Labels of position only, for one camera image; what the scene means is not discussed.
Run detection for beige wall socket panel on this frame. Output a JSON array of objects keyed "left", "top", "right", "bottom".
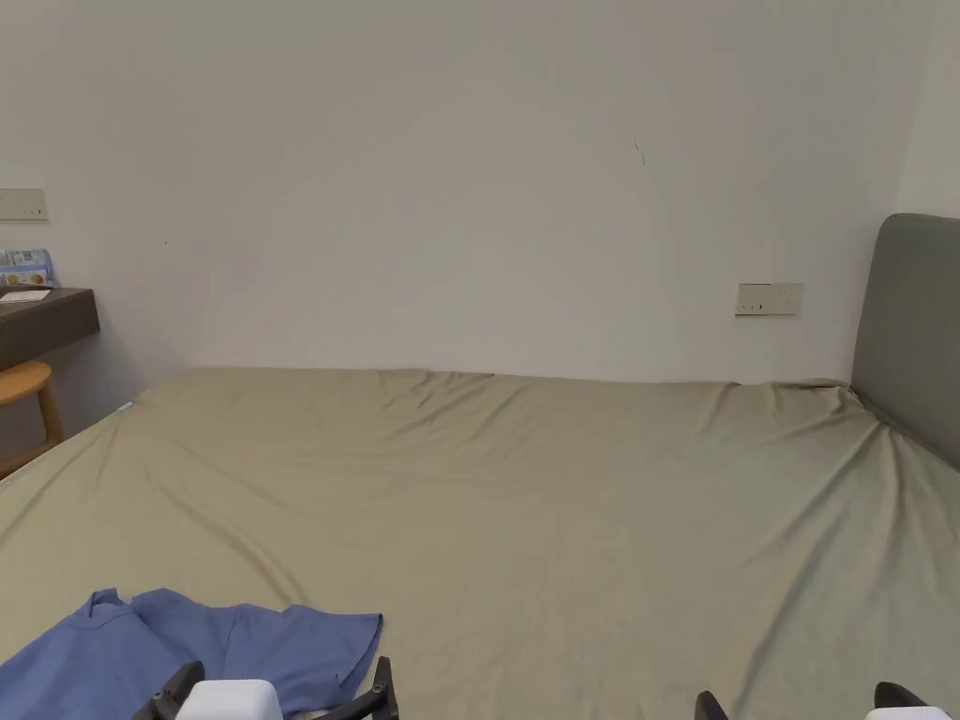
[
  {"left": 734, "top": 281, "right": 805, "bottom": 318},
  {"left": 0, "top": 187, "right": 51, "bottom": 224}
]

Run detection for blue shirt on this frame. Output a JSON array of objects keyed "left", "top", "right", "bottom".
[{"left": 0, "top": 587, "right": 384, "bottom": 720}]

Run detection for dark wooden desk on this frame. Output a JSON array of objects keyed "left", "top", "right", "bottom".
[{"left": 0, "top": 247, "right": 102, "bottom": 373}]

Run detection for light wooden chair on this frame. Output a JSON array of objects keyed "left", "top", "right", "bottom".
[{"left": 0, "top": 360, "right": 66, "bottom": 481}]

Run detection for grey padded headboard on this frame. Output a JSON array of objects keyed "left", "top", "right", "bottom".
[{"left": 850, "top": 213, "right": 960, "bottom": 475}]

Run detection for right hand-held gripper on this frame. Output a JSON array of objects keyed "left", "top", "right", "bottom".
[{"left": 694, "top": 680, "right": 950, "bottom": 720}]

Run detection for bed with beige sheet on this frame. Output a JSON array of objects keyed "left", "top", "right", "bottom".
[{"left": 0, "top": 366, "right": 960, "bottom": 720}]

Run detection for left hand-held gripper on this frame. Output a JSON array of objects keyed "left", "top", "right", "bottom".
[{"left": 148, "top": 655, "right": 401, "bottom": 720}]

